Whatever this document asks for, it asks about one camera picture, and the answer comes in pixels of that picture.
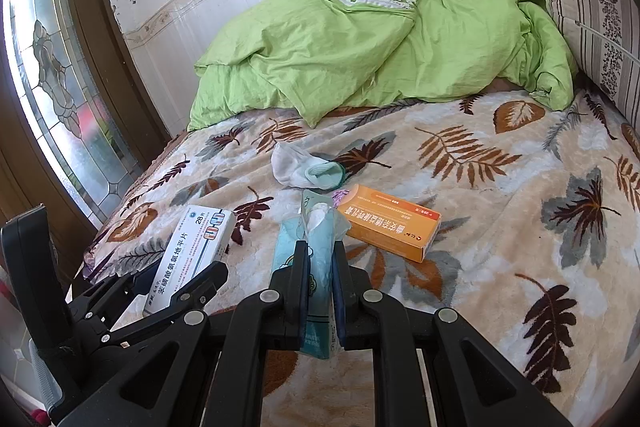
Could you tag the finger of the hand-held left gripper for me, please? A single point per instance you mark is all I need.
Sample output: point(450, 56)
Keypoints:
point(142, 281)
point(200, 287)

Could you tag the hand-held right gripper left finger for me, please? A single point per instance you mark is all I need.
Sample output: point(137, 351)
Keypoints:
point(303, 307)

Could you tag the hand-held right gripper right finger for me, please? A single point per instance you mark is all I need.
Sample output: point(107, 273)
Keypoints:
point(339, 307)

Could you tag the white medicine box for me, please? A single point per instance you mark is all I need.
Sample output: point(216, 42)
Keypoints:
point(195, 247)

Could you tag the teal tissue packet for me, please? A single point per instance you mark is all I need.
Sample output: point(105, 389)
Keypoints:
point(320, 267)

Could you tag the orange medicine box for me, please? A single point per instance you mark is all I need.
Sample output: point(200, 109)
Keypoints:
point(395, 227)

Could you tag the white sock with teal toe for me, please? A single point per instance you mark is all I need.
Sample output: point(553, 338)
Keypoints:
point(300, 164)

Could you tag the leaf print blanket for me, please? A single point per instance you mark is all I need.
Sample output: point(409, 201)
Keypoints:
point(500, 207)

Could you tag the wooden stained glass door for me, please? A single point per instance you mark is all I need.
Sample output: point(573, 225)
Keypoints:
point(55, 72)

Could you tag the green quilt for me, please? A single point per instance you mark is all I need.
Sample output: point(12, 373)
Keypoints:
point(350, 47)

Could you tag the striped floral pillow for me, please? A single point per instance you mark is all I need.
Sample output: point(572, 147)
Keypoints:
point(595, 7)

